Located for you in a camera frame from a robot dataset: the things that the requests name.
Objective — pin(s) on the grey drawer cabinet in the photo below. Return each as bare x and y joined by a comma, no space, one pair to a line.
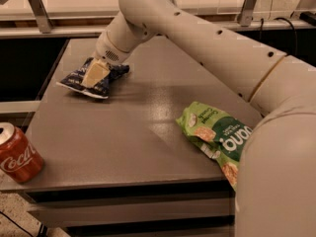
189,208

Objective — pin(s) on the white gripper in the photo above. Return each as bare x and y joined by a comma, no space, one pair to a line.
106,52

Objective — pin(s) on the blue chip bag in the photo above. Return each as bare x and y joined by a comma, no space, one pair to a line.
102,89

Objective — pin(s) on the right metal rail bracket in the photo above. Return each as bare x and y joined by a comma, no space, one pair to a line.
246,15

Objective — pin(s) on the green rice chips bag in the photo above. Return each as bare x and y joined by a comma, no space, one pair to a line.
217,134

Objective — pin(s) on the left metal rail bracket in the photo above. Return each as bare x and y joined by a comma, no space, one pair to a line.
41,16

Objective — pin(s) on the red coke can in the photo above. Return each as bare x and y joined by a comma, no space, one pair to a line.
18,158

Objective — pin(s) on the metal rail bracket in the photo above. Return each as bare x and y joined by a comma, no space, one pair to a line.
246,15
41,16

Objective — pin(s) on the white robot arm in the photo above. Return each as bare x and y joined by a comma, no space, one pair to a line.
276,190

